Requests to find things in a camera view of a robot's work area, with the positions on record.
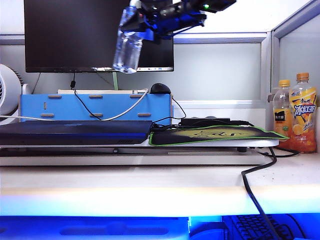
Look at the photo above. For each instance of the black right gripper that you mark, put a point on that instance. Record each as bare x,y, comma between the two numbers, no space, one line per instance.
172,20

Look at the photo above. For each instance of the clear mineral water bottle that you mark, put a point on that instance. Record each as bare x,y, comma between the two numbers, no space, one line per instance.
127,55

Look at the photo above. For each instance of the black closed laptop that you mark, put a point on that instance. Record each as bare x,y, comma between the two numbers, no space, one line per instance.
75,132

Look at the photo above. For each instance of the small orange juice bottle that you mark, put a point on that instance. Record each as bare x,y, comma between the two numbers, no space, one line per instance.
281,117

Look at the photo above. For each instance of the large iced tea bottle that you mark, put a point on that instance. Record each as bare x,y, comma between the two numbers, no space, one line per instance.
303,112

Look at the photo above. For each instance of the black computer mouse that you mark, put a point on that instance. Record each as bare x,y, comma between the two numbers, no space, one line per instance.
160,89

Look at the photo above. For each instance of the black computer monitor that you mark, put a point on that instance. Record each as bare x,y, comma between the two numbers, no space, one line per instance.
75,35

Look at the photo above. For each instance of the blue wooden desk organizer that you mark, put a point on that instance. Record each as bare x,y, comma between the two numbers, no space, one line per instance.
112,105

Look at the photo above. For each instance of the black power adapter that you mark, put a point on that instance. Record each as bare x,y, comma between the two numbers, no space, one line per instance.
200,122

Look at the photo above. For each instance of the black green-edged mouse pad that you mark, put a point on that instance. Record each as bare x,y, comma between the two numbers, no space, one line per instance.
175,137

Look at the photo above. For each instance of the white desk riser stand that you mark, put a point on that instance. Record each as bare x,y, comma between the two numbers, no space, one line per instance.
225,144

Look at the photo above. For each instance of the white desk fan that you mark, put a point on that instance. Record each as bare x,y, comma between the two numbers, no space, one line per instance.
10,85

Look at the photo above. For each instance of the black keyboard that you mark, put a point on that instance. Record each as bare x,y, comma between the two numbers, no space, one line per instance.
250,227

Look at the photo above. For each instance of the green monitor stand post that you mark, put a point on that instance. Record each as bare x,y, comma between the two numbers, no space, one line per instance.
115,81

